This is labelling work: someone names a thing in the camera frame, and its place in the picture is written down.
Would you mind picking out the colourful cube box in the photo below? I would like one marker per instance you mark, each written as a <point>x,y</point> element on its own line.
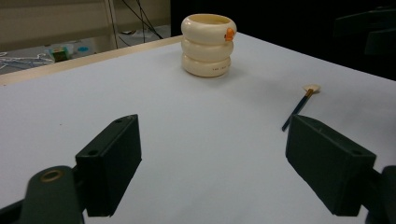
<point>59,53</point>

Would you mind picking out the wooden spoon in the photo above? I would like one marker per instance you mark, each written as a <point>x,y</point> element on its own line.
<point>298,107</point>

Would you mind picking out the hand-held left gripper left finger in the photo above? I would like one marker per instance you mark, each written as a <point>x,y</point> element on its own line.
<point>109,161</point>

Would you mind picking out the cream ribbed holder cup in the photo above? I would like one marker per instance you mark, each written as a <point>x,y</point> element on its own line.
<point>205,53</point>

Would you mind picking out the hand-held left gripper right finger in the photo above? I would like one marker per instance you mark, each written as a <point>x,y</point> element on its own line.
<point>330,165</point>

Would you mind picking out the dark equipment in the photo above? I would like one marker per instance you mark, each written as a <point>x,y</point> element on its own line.
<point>379,21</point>

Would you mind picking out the blue disc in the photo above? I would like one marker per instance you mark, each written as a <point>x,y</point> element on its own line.
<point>83,49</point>

